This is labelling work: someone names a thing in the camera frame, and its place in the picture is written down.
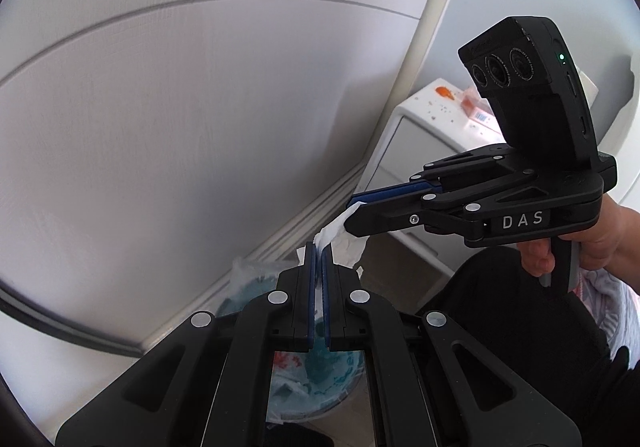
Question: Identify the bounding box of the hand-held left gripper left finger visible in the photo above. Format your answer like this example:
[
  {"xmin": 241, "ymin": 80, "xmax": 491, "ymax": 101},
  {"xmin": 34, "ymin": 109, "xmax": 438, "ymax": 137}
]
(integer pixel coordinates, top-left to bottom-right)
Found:
[{"xmin": 55, "ymin": 241, "xmax": 321, "ymax": 447}]

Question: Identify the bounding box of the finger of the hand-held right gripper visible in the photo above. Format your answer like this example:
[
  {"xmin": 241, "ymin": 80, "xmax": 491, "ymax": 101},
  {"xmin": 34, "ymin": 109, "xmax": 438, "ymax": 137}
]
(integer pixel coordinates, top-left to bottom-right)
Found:
[
  {"xmin": 345, "ymin": 168, "xmax": 539, "ymax": 238},
  {"xmin": 351, "ymin": 144, "xmax": 527, "ymax": 206}
]

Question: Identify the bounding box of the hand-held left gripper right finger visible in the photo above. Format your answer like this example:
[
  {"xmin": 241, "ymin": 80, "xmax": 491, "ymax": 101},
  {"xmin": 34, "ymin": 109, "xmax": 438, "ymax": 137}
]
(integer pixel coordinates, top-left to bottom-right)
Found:
[{"xmin": 322, "ymin": 243, "xmax": 583, "ymax": 447}]

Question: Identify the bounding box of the white tissue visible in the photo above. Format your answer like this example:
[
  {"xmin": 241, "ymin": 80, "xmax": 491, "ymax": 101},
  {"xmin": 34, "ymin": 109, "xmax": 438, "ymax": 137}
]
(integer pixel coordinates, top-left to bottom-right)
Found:
[{"xmin": 296, "ymin": 204, "xmax": 371, "ymax": 273}]

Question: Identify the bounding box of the pink box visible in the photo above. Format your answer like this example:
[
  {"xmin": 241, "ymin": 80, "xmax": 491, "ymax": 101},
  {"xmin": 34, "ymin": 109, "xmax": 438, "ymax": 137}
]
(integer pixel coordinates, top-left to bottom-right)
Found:
[{"xmin": 461, "ymin": 87, "xmax": 501, "ymax": 133}]

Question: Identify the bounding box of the trash bin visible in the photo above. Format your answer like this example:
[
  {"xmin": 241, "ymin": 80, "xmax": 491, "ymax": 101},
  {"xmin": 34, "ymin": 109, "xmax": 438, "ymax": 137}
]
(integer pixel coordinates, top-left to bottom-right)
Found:
[{"xmin": 215, "ymin": 254, "xmax": 363, "ymax": 423}]

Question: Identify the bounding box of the white plastic bag red print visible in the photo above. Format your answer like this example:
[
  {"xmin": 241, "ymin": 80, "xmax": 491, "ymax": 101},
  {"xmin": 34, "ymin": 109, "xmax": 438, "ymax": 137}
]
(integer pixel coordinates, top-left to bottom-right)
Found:
[{"xmin": 272, "ymin": 352, "xmax": 313, "ymax": 398}]

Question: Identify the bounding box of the person's right forearm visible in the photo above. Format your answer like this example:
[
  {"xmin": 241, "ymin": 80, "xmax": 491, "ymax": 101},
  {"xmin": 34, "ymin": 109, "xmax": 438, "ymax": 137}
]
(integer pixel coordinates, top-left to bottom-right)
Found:
[{"xmin": 622, "ymin": 232, "xmax": 640, "ymax": 287}]

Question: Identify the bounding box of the person's right hand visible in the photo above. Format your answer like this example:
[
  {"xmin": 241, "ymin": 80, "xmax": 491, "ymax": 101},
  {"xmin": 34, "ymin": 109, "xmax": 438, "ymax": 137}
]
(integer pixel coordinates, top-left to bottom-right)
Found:
[{"xmin": 518, "ymin": 193, "xmax": 632, "ymax": 279}]

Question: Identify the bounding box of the white nightstand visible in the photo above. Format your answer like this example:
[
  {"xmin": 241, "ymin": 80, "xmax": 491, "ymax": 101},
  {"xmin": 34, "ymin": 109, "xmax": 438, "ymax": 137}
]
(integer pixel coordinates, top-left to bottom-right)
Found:
[{"xmin": 357, "ymin": 77, "xmax": 506, "ymax": 280}]

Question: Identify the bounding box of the white bed headboard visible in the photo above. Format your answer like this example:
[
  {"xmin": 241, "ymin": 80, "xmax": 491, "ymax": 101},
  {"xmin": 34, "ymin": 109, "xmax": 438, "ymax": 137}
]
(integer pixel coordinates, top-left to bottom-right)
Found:
[{"xmin": 582, "ymin": 52, "xmax": 640, "ymax": 208}]

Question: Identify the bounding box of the white patterned bedding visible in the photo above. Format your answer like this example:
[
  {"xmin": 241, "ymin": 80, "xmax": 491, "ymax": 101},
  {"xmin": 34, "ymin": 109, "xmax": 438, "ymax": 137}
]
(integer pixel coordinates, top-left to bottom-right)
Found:
[{"xmin": 575, "ymin": 271, "xmax": 640, "ymax": 363}]

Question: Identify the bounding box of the white wardrobe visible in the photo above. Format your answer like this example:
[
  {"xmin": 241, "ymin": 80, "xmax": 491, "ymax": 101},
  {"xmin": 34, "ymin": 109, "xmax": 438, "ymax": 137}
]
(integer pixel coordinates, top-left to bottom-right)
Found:
[{"xmin": 0, "ymin": 0, "xmax": 476, "ymax": 363}]

